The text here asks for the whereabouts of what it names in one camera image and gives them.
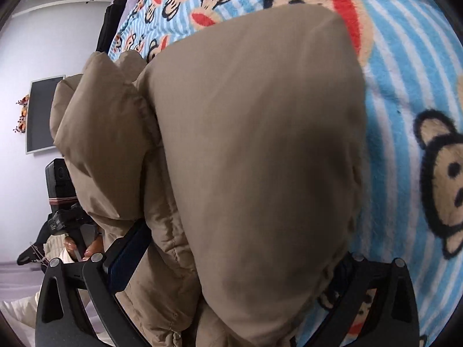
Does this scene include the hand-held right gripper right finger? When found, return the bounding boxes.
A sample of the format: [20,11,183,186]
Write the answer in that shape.
[318,251,420,347]

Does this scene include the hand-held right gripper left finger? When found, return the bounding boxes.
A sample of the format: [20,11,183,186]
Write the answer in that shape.
[35,220,153,347]

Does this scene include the tan puffer jacket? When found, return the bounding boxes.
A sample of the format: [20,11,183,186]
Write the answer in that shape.
[49,5,370,347]

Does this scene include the person's left hand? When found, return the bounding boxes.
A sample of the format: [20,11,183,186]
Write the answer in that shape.
[64,235,106,264]

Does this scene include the orange hanging decoration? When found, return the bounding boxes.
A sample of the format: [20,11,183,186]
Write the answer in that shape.
[15,94,30,134]

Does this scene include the white cloth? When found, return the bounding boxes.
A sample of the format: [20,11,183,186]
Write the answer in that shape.
[0,291,49,337]

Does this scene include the black folded cloth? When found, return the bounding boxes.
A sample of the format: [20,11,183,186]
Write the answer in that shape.
[95,0,128,53]

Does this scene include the monkey print striped blanket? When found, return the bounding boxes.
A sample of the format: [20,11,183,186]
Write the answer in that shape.
[109,0,463,347]

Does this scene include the wall television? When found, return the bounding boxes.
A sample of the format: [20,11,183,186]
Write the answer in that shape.
[25,75,66,155]

